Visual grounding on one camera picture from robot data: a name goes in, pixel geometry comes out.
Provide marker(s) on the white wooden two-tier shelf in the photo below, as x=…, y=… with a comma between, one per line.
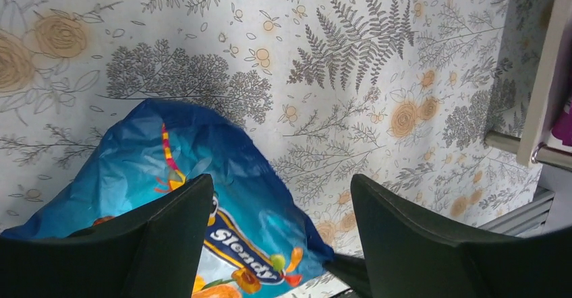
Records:
x=550, y=91

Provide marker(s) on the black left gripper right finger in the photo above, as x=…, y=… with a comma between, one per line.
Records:
x=411, y=251

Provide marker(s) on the blue Slendy candy bag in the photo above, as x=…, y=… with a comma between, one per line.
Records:
x=258, y=243

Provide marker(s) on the purple candy bag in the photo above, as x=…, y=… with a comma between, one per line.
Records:
x=562, y=128

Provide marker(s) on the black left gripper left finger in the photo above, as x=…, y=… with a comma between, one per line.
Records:
x=152, y=251

